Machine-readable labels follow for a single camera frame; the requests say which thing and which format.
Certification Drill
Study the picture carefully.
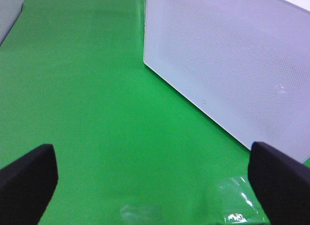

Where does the clear tape patch left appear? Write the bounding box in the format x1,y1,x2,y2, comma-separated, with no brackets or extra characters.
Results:
120,204,164,225

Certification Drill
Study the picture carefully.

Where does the clear tape patch right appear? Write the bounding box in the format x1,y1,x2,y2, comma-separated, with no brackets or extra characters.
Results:
217,176,269,225

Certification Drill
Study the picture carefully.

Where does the clear tape patch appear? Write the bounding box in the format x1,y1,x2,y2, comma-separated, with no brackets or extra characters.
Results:
120,204,164,225
217,176,269,225

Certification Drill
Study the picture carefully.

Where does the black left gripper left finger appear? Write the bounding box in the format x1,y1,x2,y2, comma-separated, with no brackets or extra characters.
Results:
0,144,58,225

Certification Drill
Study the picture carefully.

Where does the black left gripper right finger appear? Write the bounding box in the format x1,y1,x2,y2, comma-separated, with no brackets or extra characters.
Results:
248,142,310,225

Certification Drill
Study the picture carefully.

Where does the white microwave door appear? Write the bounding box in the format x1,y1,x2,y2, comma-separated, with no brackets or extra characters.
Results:
143,0,310,162

